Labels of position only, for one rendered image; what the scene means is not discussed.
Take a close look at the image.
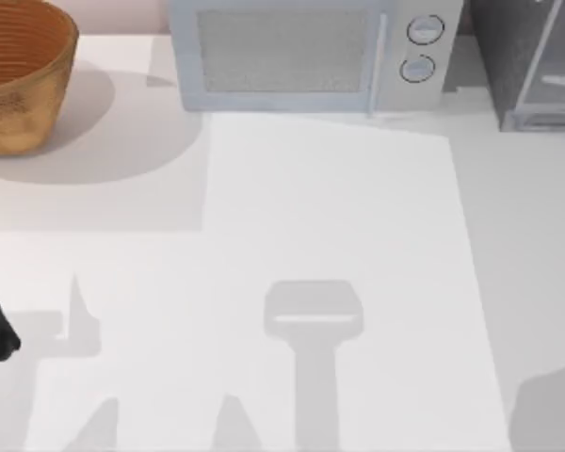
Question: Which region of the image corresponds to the microwave oven door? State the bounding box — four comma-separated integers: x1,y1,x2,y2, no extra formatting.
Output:
169,0,390,115

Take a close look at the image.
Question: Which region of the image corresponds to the round microwave knob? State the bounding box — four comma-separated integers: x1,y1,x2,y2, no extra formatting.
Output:
398,53,437,85
406,13,445,46

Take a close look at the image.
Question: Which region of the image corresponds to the pale microwave oven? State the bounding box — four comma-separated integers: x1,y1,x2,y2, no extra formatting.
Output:
169,0,466,117

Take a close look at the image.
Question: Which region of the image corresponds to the brown woven basket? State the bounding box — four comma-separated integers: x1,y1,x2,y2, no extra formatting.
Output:
0,0,80,157

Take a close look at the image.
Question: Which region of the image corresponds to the microwave door handle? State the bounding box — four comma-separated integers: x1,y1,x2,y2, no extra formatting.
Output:
367,12,389,118

